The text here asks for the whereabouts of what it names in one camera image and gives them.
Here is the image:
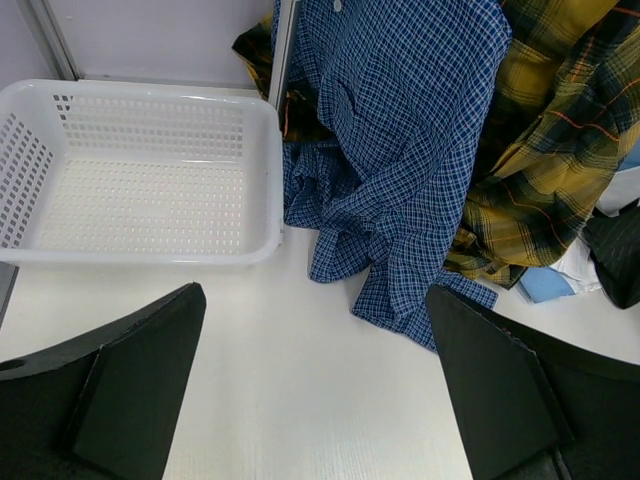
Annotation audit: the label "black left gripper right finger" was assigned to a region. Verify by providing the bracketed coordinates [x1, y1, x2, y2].
[426, 286, 639, 479]

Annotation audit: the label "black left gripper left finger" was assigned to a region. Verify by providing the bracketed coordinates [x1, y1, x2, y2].
[1, 283, 206, 479]

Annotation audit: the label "dark pinstriped shirt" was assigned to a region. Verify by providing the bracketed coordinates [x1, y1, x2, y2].
[584, 200, 639, 309]

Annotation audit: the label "light blue shirt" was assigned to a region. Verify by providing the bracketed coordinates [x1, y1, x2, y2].
[518, 267, 576, 303]

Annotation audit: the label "yellow plaid shirt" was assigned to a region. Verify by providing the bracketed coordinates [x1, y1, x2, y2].
[232, 0, 640, 291]

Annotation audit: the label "blue checked shirt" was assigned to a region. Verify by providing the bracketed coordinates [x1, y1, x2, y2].
[284, 1, 511, 350]

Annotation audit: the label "white plastic laundry basket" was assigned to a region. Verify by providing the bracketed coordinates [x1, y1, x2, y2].
[1, 80, 283, 267]

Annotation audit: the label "clothes rack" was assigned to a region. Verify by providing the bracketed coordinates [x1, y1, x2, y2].
[268, 0, 301, 113]

